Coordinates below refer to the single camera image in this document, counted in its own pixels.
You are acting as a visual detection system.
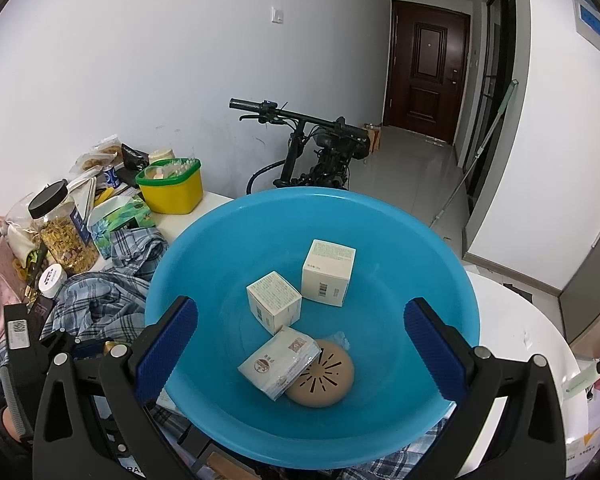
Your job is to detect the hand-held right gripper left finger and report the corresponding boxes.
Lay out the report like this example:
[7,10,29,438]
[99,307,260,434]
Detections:
[31,296,200,480]

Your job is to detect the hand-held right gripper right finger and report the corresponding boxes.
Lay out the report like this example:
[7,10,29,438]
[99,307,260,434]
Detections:
[402,297,567,480]

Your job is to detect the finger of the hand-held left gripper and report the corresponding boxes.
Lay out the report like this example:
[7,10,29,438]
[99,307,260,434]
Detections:
[39,328,107,361]

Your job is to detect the blue plastic basin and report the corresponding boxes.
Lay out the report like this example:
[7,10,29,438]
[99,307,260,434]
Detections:
[144,187,481,471]

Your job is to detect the tan round vented case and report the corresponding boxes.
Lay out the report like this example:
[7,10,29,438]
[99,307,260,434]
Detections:
[284,338,355,409]

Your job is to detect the white soft tissue pack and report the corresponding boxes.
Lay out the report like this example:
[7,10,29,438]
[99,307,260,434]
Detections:
[238,325,322,401]

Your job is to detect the white printed cube carton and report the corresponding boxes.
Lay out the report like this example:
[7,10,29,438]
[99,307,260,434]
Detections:
[245,270,303,336]

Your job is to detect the cream cube carton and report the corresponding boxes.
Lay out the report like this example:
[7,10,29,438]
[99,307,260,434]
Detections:
[301,238,357,309]

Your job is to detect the blue plaid shirt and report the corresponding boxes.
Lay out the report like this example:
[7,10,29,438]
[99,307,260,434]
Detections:
[0,226,453,480]

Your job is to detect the white round labelled jar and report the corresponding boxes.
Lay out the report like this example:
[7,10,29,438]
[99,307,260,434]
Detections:
[37,263,67,301]

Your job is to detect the clear cereal jar black lid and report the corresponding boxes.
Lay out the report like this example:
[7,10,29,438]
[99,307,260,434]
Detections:
[28,179,101,276]

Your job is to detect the green tissue pack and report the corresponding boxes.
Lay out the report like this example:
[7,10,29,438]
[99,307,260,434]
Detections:
[87,194,156,261]

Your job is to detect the yellow bin with green rim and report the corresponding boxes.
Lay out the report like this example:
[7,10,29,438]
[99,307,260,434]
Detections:
[134,157,205,216]

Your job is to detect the black snack packet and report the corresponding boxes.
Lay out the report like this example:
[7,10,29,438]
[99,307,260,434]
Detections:
[121,143,150,170]

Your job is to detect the clear snack bag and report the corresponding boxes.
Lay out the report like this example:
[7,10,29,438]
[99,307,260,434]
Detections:
[69,134,124,171]

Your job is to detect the brown cardboard box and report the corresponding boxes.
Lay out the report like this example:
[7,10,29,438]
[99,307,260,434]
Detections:
[362,122,384,154]

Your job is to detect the black bicycle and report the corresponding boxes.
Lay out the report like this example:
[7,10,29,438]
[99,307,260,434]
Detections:
[228,97,372,196]

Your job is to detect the black framed glass door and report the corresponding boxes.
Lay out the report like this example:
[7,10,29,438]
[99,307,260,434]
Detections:
[459,0,519,196]

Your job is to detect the dark brown door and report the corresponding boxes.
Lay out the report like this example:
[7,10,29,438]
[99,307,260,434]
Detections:
[382,0,471,146]

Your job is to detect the mop with long handle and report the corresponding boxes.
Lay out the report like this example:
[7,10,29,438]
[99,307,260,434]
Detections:
[427,78,520,229]

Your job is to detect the white wall panel blue screens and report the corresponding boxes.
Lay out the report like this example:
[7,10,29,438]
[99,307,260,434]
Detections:
[569,0,600,61]

